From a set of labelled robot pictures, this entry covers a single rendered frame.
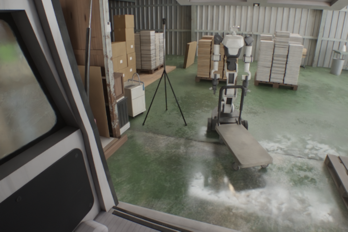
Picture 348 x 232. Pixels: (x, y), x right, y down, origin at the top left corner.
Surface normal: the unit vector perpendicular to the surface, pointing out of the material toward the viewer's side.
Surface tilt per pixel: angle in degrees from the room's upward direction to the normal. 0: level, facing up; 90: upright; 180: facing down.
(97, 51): 90
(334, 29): 90
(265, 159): 0
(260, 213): 0
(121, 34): 90
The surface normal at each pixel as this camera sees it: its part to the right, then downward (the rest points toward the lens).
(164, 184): 0.00, -0.93
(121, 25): -0.30, 0.34
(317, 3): -0.32, 0.07
